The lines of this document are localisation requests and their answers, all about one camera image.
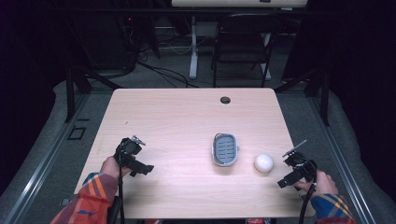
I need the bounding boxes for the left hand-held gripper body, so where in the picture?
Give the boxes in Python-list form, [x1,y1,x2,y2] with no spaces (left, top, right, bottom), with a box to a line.
[113,134,147,169]

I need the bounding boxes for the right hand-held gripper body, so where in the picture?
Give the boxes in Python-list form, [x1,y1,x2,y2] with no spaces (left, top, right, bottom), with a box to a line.
[281,139,319,184]

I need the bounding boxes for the person's left hand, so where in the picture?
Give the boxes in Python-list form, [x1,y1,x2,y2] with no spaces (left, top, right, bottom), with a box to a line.
[99,155,133,181]

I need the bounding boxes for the person's right hand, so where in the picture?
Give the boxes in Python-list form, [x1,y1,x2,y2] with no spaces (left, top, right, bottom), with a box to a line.
[294,169,340,198]

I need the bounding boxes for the white round soap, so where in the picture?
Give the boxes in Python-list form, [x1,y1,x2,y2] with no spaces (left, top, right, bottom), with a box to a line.
[253,153,276,174]

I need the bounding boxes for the grey soap dish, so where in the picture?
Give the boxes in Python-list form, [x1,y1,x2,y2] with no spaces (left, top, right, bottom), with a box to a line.
[211,133,240,168]

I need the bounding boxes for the black metal stand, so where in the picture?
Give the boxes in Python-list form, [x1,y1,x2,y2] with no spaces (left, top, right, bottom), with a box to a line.
[63,63,123,124]
[273,66,332,127]

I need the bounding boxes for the white desk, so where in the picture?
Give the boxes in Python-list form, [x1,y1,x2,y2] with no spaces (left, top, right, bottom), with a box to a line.
[170,0,309,80]

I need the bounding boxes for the black folding chair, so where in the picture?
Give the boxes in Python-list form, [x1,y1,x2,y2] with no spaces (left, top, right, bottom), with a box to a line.
[210,12,285,89]

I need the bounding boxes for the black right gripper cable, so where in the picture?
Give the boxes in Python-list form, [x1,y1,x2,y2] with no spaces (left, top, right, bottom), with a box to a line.
[298,174,319,224]

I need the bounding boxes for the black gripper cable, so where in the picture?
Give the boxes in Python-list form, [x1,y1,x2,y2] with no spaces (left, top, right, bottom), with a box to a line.
[117,146,126,224]
[298,174,319,224]

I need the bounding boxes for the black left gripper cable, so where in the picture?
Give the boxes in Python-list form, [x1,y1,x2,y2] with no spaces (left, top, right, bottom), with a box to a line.
[117,146,126,224]

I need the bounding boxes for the aluminium floor rail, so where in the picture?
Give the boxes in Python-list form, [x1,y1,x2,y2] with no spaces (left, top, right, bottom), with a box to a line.
[2,92,92,224]
[306,92,378,224]

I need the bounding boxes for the black floor cables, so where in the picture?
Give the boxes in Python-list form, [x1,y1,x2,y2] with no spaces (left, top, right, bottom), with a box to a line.
[118,18,200,90]

